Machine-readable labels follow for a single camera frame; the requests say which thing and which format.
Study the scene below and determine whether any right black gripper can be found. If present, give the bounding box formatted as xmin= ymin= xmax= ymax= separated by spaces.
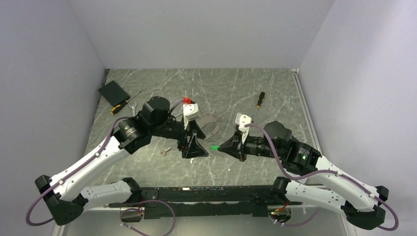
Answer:
xmin=218 ymin=129 xmax=283 ymax=162

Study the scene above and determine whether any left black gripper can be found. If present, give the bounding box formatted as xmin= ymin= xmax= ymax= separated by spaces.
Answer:
xmin=150 ymin=115 xmax=209 ymax=158

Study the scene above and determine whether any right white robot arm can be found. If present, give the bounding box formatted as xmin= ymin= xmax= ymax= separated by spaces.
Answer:
xmin=217 ymin=121 xmax=389 ymax=230

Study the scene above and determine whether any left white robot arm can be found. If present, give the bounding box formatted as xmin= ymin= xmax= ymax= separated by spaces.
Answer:
xmin=35 ymin=96 xmax=208 ymax=226

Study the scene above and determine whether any orange black screwdriver right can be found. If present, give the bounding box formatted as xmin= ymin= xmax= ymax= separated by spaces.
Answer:
xmin=252 ymin=91 xmax=266 ymax=122

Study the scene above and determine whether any orange black screwdriver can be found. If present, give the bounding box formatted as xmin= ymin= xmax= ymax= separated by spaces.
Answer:
xmin=111 ymin=91 xmax=141 ymax=115
xmin=252 ymin=91 xmax=266 ymax=122

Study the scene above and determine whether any silver wrench left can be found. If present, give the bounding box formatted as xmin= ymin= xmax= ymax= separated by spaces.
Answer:
xmin=128 ymin=100 xmax=138 ymax=117

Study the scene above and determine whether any orange black screwdriver left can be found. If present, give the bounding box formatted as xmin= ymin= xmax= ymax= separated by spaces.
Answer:
xmin=111 ymin=91 xmax=141 ymax=115

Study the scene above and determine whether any black box left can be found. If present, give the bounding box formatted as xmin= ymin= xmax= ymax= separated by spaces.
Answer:
xmin=98 ymin=81 xmax=130 ymax=107

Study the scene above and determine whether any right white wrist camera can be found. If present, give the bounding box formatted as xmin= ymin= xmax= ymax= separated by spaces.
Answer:
xmin=235 ymin=113 xmax=252 ymax=144

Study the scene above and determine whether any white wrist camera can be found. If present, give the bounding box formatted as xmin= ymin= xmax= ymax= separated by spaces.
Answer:
xmin=183 ymin=97 xmax=200 ymax=130
xmin=235 ymin=113 xmax=252 ymax=144

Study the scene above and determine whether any large metal key ring plate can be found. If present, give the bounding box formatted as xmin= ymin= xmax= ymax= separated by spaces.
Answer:
xmin=197 ymin=114 xmax=220 ymax=140

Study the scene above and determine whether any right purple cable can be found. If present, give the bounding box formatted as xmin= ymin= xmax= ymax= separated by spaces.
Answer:
xmin=244 ymin=123 xmax=400 ymax=232

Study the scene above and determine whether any purple cable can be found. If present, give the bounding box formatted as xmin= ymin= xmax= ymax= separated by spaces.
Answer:
xmin=244 ymin=123 xmax=400 ymax=232
xmin=26 ymin=99 xmax=186 ymax=236

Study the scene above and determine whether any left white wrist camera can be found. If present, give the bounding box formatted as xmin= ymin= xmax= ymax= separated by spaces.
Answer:
xmin=183 ymin=97 xmax=200 ymax=130

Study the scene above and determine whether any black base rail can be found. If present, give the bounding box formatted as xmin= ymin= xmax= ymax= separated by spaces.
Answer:
xmin=109 ymin=185 xmax=288 ymax=219

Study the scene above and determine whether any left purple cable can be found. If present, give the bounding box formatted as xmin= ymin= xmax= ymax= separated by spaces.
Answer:
xmin=26 ymin=99 xmax=186 ymax=236

